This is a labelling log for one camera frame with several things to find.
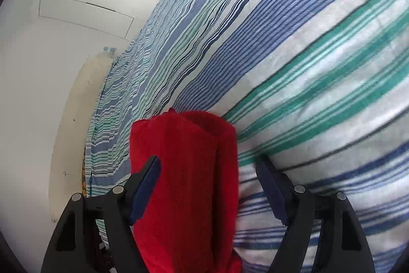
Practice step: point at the striped blue green bed cover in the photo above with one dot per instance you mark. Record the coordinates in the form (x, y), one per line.
(271, 68)

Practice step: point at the wall switch plates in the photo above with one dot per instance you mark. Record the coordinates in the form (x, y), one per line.
(108, 50)

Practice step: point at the red sweater with white rabbit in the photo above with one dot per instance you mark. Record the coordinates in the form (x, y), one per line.
(188, 183)

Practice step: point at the beige headboard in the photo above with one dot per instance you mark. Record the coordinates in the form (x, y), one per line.
(73, 138)

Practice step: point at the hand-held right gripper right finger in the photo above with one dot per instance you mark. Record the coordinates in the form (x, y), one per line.
(274, 189)

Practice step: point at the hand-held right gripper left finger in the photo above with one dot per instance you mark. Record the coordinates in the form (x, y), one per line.
(143, 193)

